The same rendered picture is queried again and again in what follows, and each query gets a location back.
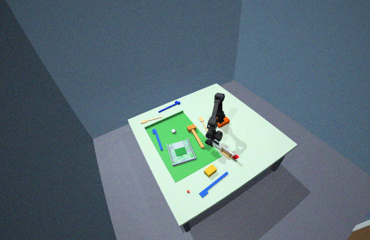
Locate yellow block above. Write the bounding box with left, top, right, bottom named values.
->
left=204, top=165, right=217, bottom=178

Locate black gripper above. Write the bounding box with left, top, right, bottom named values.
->
left=205, top=130, right=223, bottom=148

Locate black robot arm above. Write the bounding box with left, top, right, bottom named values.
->
left=205, top=93, right=225, bottom=141

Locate green flat mat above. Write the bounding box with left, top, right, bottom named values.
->
left=146, top=113, right=222, bottom=182

